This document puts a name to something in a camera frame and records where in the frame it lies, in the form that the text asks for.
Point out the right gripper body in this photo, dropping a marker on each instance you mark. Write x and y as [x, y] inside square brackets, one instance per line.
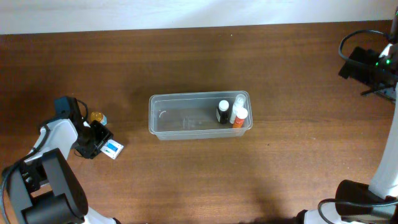
[355, 64]

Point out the dark brown medicine bottle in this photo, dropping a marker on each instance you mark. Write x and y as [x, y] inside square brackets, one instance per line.
[222, 112]

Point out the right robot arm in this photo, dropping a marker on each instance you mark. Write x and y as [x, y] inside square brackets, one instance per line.
[376, 200]

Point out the white Panadol box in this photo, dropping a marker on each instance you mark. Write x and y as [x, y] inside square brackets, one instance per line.
[112, 148]

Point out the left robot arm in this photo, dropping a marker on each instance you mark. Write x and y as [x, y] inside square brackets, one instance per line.
[41, 186]

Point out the white spray bottle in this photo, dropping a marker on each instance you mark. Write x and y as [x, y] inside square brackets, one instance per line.
[238, 103]

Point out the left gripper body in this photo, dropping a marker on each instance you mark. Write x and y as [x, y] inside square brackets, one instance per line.
[100, 137]

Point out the orange bottle white cap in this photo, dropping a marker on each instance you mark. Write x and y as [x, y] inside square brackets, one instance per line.
[241, 115]

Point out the clear plastic container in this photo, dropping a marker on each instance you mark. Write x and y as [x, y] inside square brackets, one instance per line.
[181, 116]

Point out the small gold-lid jar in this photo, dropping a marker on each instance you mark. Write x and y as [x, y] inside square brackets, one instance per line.
[100, 117]

